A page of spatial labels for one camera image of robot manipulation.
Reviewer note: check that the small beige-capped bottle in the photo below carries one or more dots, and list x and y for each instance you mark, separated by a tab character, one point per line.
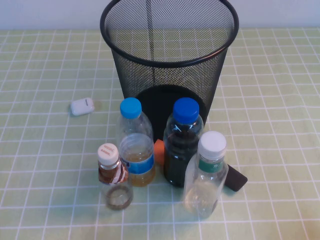
108	152

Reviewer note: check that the black mesh wastebasket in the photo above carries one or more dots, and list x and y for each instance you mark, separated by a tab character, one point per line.
175	75

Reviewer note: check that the white-capped clear bottle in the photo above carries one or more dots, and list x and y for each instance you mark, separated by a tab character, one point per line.
212	145

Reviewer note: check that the orange cube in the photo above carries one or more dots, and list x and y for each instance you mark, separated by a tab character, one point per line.
159	152

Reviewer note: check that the light-blue-capped bottle, yellow liquid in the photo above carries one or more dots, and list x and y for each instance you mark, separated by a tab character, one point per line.
135	150

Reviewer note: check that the white earbud case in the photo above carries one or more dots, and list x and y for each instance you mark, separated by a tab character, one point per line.
81	107

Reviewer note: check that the black remote control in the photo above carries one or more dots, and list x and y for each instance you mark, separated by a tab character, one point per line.
236	178

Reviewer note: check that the dark-blue-capped bottle, dark liquid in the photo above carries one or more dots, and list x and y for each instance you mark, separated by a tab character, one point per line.
180	155

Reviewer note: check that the green checked tablecloth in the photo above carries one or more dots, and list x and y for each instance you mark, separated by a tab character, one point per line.
275	125

